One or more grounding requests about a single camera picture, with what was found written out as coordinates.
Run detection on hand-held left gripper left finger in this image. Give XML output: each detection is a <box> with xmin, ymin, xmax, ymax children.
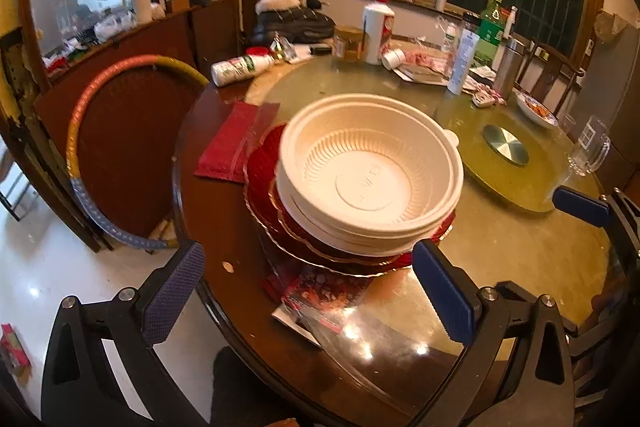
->
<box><xmin>41</xmin><ymin>240</ymin><xmax>207</xmax><ymax>427</ymax></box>

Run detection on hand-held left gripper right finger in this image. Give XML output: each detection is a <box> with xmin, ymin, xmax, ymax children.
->
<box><xmin>411</xmin><ymin>237</ymin><xmax>577</xmax><ymax>427</ymax></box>

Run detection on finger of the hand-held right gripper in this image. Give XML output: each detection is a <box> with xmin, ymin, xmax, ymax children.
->
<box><xmin>552</xmin><ymin>185</ymin><xmax>640</xmax><ymax>258</ymax></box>
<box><xmin>494</xmin><ymin>280</ymin><xmax>538</xmax><ymax>305</ymax></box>

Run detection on white ribbed plastic bowl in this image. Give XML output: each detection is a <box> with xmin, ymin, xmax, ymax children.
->
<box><xmin>276</xmin><ymin>94</ymin><xmax>466</xmax><ymax>230</ymax></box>
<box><xmin>275</xmin><ymin>172</ymin><xmax>461</xmax><ymax>244</ymax></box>

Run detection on small red glass plate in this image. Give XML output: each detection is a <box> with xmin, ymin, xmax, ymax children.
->
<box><xmin>267</xmin><ymin>179</ymin><xmax>453</xmax><ymax>264</ymax></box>

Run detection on large red glass plate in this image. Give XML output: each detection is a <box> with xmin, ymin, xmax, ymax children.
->
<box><xmin>243</xmin><ymin>123</ymin><xmax>458</xmax><ymax>279</ymax></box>

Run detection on clear glass mug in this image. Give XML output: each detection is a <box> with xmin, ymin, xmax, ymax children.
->
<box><xmin>565</xmin><ymin>116</ymin><xmax>612</xmax><ymax>178</ymax></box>

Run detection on round metal disc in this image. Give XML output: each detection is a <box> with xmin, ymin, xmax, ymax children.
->
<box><xmin>482</xmin><ymin>124</ymin><xmax>530</xmax><ymax>166</ymax></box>

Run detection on blue white plate with food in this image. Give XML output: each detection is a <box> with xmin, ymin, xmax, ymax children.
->
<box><xmin>515</xmin><ymin>89</ymin><xmax>560</xmax><ymax>128</ymax></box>

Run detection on red printed plastic packet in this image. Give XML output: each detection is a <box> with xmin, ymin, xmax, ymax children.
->
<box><xmin>264</xmin><ymin>257</ymin><xmax>373</xmax><ymax>335</ymax></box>

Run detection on person's dark clothing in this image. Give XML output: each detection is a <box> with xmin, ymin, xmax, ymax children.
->
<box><xmin>209</xmin><ymin>346</ymin><xmax>321</xmax><ymax>427</ymax></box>

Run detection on dark wooden chair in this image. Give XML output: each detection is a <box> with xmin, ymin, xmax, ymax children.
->
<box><xmin>515</xmin><ymin>38</ymin><xmax>586</xmax><ymax>118</ymax></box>

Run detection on grey refrigerator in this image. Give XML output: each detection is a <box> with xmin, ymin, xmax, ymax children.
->
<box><xmin>565</xmin><ymin>9</ymin><xmax>640</xmax><ymax>142</ymax></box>

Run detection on small striped packet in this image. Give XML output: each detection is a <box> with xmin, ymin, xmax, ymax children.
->
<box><xmin>470</xmin><ymin>87</ymin><xmax>508</xmax><ymax>108</ymax></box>

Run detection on steel thermos flask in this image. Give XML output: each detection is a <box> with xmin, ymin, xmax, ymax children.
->
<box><xmin>492</xmin><ymin>38</ymin><xmax>526</xmax><ymax>102</ymax></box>

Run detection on red cloth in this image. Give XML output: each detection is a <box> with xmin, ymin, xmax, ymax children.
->
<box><xmin>194</xmin><ymin>102</ymin><xmax>281</xmax><ymax>182</ymax></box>

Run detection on red box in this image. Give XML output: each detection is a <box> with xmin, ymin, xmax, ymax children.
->
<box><xmin>0</xmin><ymin>323</ymin><xmax>32</xmax><ymax>377</ymax></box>

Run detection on multicoloured hula hoop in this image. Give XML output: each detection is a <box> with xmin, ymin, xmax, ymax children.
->
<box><xmin>65</xmin><ymin>54</ymin><xmax>211</xmax><ymax>253</ymax></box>

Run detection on brown wooden sideboard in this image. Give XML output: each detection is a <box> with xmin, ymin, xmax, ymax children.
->
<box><xmin>32</xmin><ymin>0</ymin><xmax>241</xmax><ymax>253</ymax></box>

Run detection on crumpled plastic bag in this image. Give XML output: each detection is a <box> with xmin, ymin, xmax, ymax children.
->
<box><xmin>595</xmin><ymin>11</ymin><xmax>628</xmax><ymax>42</ymax></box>

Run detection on white squeeze tube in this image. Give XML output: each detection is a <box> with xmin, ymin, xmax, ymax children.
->
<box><xmin>446</xmin><ymin>31</ymin><xmax>476</xmax><ymax>95</ymax></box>

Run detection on green plastic bottle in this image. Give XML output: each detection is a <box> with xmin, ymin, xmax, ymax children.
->
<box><xmin>472</xmin><ymin>0</ymin><xmax>506</xmax><ymax>68</ymax></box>

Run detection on book with grey cover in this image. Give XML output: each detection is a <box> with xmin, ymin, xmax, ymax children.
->
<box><xmin>392</xmin><ymin>64</ymin><xmax>451</xmax><ymax>84</ymax></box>

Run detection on small clear water bottle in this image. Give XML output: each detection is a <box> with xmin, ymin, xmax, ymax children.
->
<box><xmin>442</xmin><ymin>21</ymin><xmax>459</xmax><ymax>55</ymax></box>

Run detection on pink plastic packet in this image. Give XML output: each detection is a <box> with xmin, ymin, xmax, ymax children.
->
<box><xmin>400</xmin><ymin>48</ymin><xmax>451</xmax><ymax>72</ymax></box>

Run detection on clear bottle with black cap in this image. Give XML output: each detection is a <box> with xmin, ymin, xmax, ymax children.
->
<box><xmin>459</xmin><ymin>12</ymin><xmax>483</xmax><ymax>58</ymax></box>

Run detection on white bottle with green label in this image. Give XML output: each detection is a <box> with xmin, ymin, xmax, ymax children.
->
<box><xmin>210</xmin><ymin>53</ymin><xmax>275</xmax><ymax>86</ymax></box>

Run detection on small white cup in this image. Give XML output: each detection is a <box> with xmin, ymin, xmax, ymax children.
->
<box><xmin>381</xmin><ymin>48</ymin><xmax>406</xmax><ymax>70</ymax></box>

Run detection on brown glass jar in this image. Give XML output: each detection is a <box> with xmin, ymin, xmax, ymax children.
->
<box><xmin>331</xmin><ymin>26</ymin><xmax>366</xmax><ymax>60</ymax></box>

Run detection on white liquor bottle red cap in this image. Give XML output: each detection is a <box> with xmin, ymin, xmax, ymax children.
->
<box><xmin>361</xmin><ymin>0</ymin><xmax>396</xmax><ymax>66</ymax></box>

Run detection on white plastic bag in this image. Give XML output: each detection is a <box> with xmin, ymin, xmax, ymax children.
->
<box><xmin>92</xmin><ymin>9</ymin><xmax>137</xmax><ymax>40</ymax></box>

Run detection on black jacket with fur collar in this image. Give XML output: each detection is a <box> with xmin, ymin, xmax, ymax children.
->
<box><xmin>248</xmin><ymin>0</ymin><xmax>337</xmax><ymax>48</ymax></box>

